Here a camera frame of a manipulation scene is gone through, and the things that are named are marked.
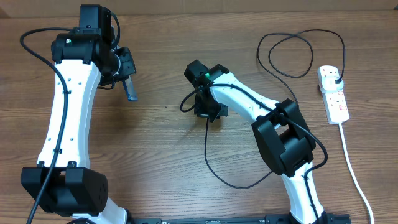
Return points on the white power strip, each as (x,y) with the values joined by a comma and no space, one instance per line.
(335,103)

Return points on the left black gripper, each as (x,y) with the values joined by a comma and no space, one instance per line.
(129,65)

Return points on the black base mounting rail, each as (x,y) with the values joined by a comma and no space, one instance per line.
(326,218)

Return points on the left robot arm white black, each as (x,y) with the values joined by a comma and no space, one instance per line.
(85,59)

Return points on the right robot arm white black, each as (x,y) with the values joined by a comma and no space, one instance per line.
(284,140)

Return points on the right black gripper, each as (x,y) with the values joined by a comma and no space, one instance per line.
(203,112)

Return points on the blue screen Galaxy smartphone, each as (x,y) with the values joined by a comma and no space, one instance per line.
(129,89)

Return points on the white charger plug adapter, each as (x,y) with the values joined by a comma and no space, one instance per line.
(330,84)

